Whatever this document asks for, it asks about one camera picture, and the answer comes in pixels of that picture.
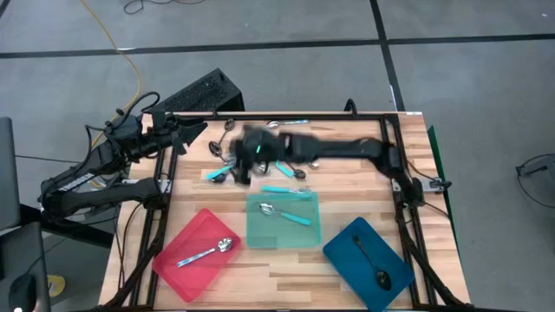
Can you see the black desk leg bar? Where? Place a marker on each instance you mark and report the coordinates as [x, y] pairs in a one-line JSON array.
[[86, 236]]

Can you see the dark grey desk surface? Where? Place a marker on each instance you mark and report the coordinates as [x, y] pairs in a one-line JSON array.
[[21, 251]]

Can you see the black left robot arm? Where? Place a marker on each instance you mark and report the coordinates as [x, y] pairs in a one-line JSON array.
[[99, 195]]

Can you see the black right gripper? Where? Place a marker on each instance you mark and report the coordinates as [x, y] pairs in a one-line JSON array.
[[260, 145]]

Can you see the black perforated computer tower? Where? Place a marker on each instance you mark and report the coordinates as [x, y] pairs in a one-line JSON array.
[[199, 93]]

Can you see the dark green panel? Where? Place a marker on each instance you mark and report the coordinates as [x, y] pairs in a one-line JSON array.
[[438, 162]]

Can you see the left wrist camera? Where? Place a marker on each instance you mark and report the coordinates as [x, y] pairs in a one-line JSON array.
[[159, 120]]

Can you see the dark grey desk panel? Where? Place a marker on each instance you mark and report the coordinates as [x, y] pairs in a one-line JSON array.
[[8, 173]]

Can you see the black computer mouse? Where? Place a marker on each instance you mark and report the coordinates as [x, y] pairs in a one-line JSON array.
[[21, 292]]

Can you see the yellow round object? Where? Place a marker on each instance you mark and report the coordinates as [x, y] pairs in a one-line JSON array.
[[56, 286]]

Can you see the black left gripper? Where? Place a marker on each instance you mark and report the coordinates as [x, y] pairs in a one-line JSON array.
[[160, 143]]

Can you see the blue plastic bin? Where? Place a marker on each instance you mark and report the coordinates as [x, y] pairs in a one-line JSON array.
[[347, 260]]

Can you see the red translucent plastic bin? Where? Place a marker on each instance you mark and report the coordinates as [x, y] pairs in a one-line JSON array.
[[195, 277]]

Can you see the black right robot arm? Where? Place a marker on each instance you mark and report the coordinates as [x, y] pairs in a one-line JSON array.
[[347, 148]]

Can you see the green translucent plastic bin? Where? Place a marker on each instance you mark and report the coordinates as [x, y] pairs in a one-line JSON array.
[[277, 236]]

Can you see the silver mounting plate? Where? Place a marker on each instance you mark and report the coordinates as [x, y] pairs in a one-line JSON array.
[[433, 185]]

